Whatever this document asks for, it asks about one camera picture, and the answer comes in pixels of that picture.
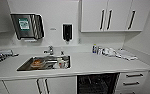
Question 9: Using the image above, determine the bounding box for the stainless steel dishwasher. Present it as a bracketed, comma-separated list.
[76, 72, 121, 94]

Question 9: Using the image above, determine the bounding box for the chrome sink soap pump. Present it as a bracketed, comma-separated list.
[59, 50, 65, 56]

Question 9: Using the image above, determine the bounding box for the blue dish soap bottle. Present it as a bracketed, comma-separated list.
[92, 44, 98, 55]

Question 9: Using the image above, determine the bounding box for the white patterned cup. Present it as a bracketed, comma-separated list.
[54, 59, 67, 69]

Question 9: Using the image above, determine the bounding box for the small white bottle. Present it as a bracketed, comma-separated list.
[97, 46, 104, 56]

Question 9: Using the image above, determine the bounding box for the chrome sink faucet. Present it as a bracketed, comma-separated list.
[43, 45, 55, 56]

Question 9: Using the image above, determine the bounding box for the orange bowl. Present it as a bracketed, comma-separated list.
[30, 58, 45, 68]

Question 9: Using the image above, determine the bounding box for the white two-door base cabinet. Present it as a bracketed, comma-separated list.
[3, 76, 78, 94]

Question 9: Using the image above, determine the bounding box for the black paper towel dispenser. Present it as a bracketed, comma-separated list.
[10, 13, 45, 42]

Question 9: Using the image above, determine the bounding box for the stainless steel sink basin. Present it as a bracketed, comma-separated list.
[16, 54, 72, 72]

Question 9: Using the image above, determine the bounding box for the white wall outlet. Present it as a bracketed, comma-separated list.
[77, 37, 82, 44]

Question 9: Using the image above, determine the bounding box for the black wall soap dispenser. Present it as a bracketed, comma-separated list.
[62, 23, 74, 43]

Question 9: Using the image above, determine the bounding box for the small white wall label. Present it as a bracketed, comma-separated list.
[50, 27, 57, 32]

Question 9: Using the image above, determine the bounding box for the white wall cabinet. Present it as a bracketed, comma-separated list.
[80, 0, 150, 33]

